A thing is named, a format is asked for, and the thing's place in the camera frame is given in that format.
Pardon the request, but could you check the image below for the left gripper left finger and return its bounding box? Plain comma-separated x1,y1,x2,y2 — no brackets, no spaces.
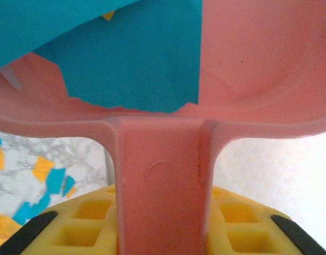
0,185,119,255

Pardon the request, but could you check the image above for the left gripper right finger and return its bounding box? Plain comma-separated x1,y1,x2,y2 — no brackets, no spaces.
207,185,326,255

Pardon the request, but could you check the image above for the pink plastic dustpan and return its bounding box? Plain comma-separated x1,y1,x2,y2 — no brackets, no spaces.
0,0,326,255

